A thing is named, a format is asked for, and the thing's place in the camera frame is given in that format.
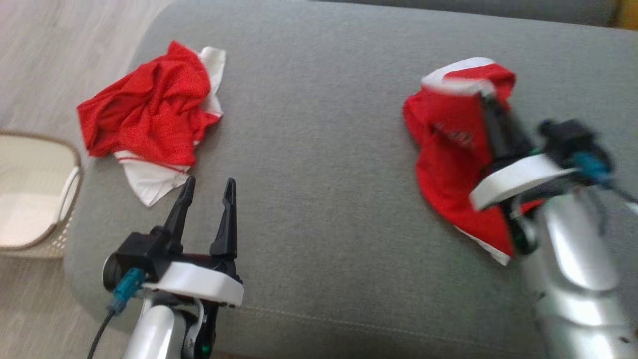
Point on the grey fabric sofa ottoman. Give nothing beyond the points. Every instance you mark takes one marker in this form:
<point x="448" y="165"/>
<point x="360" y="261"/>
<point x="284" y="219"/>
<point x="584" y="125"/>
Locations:
<point x="324" y="149"/>

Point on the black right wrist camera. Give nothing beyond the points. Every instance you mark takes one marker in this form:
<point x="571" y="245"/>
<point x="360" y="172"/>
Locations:
<point x="568" y="139"/>

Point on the red shorts white stripe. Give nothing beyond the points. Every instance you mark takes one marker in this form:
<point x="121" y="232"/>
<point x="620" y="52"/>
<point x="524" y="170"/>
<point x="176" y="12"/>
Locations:
<point x="448" y="159"/>

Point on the beige woven laundry basket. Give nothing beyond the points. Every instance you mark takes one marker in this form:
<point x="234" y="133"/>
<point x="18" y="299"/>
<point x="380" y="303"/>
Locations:
<point x="30" y="199"/>

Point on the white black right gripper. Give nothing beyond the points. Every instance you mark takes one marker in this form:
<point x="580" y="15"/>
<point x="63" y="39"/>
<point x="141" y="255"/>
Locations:
<point x="518" y="179"/>

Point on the grey sofa seat cushion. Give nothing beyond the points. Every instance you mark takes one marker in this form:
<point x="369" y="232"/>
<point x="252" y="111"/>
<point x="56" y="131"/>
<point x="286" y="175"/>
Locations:
<point x="498" y="10"/>

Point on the red white basketball jersey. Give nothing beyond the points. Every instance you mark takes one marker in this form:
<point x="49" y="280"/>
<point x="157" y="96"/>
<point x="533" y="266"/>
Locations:
<point x="149" y="109"/>

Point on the large yellow back cushion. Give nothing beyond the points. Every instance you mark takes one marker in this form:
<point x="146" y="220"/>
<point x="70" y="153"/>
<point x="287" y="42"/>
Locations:
<point x="629" y="12"/>

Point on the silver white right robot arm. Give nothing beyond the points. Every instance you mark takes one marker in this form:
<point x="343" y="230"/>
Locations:
<point x="578" y="279"/>

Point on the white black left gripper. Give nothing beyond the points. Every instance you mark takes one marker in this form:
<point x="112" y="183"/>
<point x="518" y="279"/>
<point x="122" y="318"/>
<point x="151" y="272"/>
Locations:
<point x="199" y="284"/>

